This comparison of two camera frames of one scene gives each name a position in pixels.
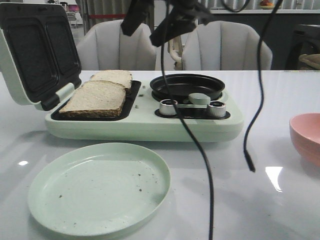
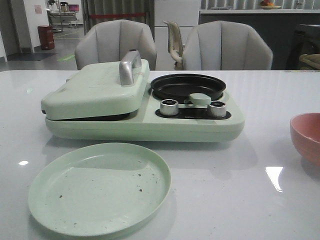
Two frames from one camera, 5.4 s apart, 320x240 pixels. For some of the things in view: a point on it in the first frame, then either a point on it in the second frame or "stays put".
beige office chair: x=175 y=48 stays put
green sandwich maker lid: x=39 y=53 → x=105 y=90
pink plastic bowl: x=305 y=131 stays put
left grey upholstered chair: x=104 y=46 stays put
